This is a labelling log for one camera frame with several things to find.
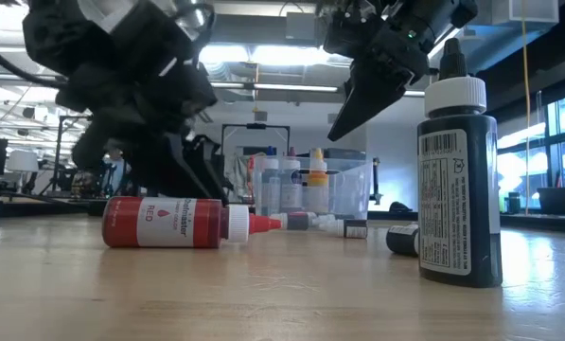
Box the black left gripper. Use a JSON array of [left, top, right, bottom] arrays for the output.
[[54, 27, 230, 206]]

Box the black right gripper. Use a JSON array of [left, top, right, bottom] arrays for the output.
[[322, 0, 480, 142]]

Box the large red food coloring bottle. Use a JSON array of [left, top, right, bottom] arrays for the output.
[[101, 196, 283, 250]]

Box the small maroon food coloring bottle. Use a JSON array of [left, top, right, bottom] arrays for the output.
[[270, 211, 320, 232]]

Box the large black food coloring bottle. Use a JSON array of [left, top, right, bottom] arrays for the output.
[[416, 37, 504, 289]]

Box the small black food coloring bottle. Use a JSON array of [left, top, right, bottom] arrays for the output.
[[385, 223, 420, 259]]

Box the person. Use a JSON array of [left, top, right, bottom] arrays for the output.
[[102, 149, 128, 195]]

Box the clear plastic container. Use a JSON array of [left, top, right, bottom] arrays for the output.
[[251, 154, 374, 222]]

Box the white shade table lamp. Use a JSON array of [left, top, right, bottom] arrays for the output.
[[6, 150, 41, 190]]

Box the dark cup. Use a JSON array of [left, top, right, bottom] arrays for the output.
[[503, 191, 522, 214]]

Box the black bin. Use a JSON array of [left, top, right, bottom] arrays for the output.
[[537, 187, 565, 217]]

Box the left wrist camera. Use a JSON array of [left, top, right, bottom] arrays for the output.
[[76, 0, 217, 44]]

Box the yellow hanging cable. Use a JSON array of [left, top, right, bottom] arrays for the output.
[[521, 0, 533, 215]]

